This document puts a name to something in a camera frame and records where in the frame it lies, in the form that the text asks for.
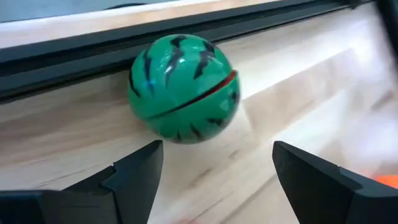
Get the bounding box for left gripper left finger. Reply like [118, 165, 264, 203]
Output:
[0, 139, 165, 224]

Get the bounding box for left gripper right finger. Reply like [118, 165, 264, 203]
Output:
[272, 140, 398, 224]

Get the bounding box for green striped toy watermelon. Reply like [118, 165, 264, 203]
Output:
[127, 33, 241, 145]

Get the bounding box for black aluminium table frame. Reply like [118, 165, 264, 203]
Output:
[0, 0, 398, 105]

